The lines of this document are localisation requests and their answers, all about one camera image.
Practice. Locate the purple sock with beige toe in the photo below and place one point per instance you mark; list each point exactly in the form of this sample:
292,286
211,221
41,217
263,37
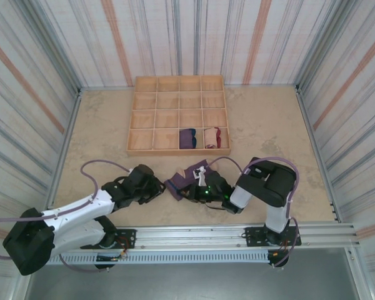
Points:
179,182

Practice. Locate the wooden divided tray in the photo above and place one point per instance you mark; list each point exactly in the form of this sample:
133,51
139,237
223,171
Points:
168,103

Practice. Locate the grey metal sheet panel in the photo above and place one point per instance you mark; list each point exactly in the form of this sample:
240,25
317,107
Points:
187,284

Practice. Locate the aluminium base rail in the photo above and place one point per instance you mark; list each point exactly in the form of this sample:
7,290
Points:
190,237

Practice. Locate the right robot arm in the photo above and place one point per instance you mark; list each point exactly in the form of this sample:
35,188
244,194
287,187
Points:
272,181

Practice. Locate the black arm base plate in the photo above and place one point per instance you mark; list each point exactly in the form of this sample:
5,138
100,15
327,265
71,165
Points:
253,234
128,236

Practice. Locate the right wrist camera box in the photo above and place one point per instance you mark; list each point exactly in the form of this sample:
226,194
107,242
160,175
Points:
200,175

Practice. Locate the purple sock with orange cuff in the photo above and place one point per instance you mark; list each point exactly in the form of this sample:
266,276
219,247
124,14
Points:
187,140

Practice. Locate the beige sock with maroon toe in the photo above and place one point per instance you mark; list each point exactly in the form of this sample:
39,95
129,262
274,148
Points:
210,139

